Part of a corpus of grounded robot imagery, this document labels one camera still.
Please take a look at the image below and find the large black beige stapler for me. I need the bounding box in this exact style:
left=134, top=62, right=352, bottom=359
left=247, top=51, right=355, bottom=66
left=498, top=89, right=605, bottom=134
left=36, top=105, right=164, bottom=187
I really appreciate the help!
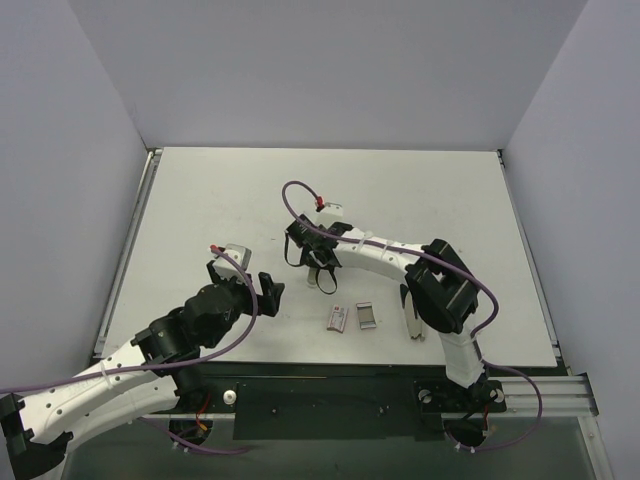
left=400, top=284, right=427, bottom=341

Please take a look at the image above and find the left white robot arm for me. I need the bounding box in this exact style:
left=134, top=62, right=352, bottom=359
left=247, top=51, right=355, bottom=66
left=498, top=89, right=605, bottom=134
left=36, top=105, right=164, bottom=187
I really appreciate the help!
left=1, top=256, right=285, bottom=479

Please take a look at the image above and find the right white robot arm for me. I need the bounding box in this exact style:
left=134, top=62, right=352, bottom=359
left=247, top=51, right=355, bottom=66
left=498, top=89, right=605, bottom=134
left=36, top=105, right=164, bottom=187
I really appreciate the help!
left=285, top=218, right=506, bottom=412

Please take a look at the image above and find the red white staple box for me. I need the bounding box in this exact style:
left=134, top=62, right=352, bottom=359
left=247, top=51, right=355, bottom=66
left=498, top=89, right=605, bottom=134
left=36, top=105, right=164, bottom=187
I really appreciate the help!
left=326, top=305, right=349, bottom=334

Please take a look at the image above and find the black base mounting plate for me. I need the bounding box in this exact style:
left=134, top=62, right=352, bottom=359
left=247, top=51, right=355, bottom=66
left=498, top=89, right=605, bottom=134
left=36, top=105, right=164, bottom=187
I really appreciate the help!
left=171, top=361, right=506, bottom=441

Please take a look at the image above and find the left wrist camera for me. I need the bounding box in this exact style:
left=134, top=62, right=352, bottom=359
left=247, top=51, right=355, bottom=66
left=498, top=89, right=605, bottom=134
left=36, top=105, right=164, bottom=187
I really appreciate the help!
left=210, top=243, right=252, bottom=278

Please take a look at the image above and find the aluminium frame rail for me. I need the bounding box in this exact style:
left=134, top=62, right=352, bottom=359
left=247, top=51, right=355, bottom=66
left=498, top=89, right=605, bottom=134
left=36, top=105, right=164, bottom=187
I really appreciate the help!
left=92, top=148, right=164, bottom=359

